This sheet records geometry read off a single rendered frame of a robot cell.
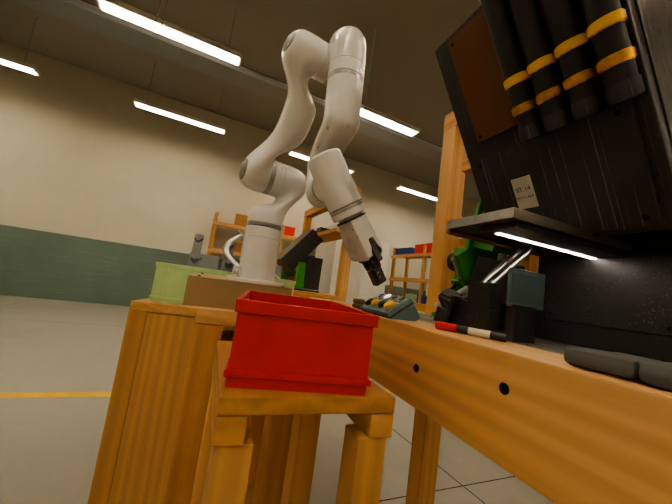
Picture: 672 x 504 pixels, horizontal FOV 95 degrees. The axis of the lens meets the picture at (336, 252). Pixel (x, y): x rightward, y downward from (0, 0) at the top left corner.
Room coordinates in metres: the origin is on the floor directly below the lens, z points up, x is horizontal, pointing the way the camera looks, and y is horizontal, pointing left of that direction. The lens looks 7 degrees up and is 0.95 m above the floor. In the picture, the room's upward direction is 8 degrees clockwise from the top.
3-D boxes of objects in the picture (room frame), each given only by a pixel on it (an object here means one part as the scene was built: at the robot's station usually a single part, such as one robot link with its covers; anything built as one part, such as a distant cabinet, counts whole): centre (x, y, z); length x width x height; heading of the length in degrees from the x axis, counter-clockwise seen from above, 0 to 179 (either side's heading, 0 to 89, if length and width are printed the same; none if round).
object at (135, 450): (1.59, 0.51, 0.39); 0.68 x 0.52 x 0.79; 101
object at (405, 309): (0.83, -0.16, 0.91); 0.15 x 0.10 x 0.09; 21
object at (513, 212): (0.65, -0.44, 1.11); 0.39 x 0.16 x 0.03; 111
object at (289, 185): (1.06, 0.23, 1.24); 0.19 x 0.12 x 0.24; 124
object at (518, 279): (0.61, -0.39, 0.97); 0.10 x 0.02 x 0.14; 111
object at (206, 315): (1.05, 0.26, 0.83); 0.32 x 0.32 x 0.04; 21
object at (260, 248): (1.05, 0.26, 1.03); 0.19 x 0.19 x 0.18
